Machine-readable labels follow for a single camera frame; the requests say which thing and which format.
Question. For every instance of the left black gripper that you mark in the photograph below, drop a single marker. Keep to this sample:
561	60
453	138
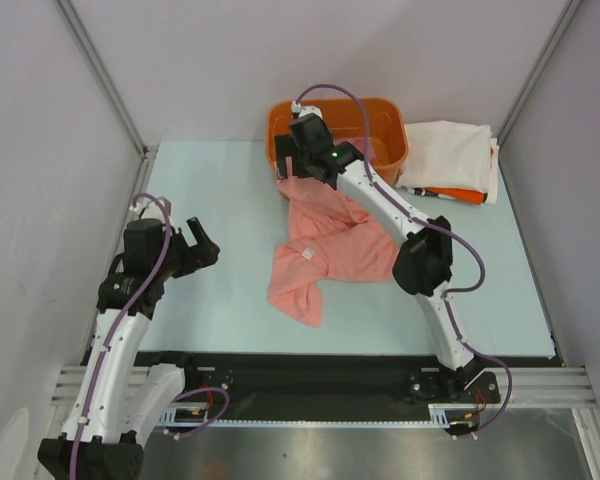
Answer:
202	254

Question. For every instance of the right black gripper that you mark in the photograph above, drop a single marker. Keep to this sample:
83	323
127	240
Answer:
285	147

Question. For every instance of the light pink t-shirt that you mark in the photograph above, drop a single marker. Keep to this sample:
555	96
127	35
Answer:
330	237

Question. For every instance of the orange plastic basket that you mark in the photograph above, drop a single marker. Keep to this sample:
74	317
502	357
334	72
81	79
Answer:
389	144

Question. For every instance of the dark pink t-shirt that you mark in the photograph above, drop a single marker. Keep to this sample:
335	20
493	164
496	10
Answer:
365	147

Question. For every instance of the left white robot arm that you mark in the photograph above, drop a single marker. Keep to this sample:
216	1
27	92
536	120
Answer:
105	433

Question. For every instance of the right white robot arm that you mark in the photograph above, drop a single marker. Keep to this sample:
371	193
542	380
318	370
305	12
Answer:
424	262

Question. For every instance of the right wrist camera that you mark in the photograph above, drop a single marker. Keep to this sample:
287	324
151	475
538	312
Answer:
309	130

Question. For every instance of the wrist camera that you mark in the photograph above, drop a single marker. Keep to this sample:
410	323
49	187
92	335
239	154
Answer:
143	237
309	130

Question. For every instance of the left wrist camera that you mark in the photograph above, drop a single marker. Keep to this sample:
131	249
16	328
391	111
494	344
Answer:
143	237

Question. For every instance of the white slotted cable duct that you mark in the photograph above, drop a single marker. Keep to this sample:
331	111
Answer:
439	417

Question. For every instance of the aluminium frame rail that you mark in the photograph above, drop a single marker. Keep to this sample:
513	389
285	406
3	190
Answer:
544	388

